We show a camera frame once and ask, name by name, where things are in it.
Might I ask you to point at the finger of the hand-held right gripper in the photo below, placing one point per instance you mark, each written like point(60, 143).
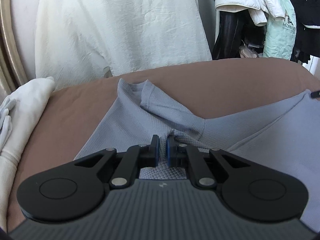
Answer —
point(315, 95)

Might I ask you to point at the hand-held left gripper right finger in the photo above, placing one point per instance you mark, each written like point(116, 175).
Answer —
point(170, 152)

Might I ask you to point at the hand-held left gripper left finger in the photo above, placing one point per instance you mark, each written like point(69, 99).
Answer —
point(154, 152)

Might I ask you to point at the grey waffle shirt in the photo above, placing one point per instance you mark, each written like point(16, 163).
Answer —
point(262, 135)

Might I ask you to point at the mint quilted jacket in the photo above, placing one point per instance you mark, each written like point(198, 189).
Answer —
point(277, 40)

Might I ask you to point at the dark navy hanging garment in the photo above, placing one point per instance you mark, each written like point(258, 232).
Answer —
point(307, 5)

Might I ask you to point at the black leather garment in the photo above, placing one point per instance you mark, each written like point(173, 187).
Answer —
point(227, 37)

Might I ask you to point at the white draped cloth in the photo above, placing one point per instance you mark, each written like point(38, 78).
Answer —
point(112, 30)

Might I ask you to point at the cream folded garment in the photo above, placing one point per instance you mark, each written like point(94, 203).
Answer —
point(27, 110)

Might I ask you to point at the light grey folded sweatshirt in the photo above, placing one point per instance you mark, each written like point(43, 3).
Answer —
point(5, 125)

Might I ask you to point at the beige curtain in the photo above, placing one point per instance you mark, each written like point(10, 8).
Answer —
point(10, 62)

